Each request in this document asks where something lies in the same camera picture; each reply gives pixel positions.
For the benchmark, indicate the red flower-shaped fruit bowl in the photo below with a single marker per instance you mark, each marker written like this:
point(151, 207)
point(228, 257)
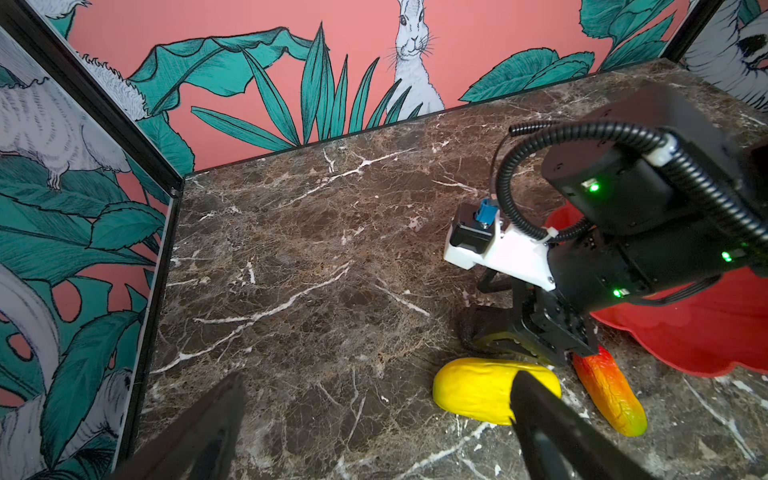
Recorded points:
point(692, 296)

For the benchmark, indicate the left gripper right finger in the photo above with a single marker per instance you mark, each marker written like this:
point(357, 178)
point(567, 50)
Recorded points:
point(552, 436)

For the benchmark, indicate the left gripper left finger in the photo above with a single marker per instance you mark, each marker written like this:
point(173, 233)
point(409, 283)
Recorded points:
point(199, 444)

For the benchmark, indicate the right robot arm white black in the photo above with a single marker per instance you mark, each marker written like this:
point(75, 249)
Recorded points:
point(666, 207)

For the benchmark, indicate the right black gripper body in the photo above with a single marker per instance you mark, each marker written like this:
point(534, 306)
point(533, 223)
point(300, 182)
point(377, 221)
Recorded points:
point(545, 326)

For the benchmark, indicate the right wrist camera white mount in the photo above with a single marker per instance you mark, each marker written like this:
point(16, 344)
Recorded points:
point(476, 238)

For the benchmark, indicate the red yellow green fake fruit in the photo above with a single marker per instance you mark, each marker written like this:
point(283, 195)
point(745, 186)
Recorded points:
point(611, 393)

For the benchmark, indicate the black frame post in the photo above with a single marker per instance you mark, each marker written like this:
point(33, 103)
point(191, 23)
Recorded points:
point(697, 18)
point(37, 38)

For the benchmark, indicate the left black frame post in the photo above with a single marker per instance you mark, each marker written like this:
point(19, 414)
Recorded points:
point(37, 38)

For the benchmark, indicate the right black frame post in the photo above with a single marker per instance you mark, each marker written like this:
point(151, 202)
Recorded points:
point(697, 18)

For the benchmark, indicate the yellow oblong fake mango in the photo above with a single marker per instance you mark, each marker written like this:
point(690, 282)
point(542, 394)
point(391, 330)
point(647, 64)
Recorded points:
point(480, 388)

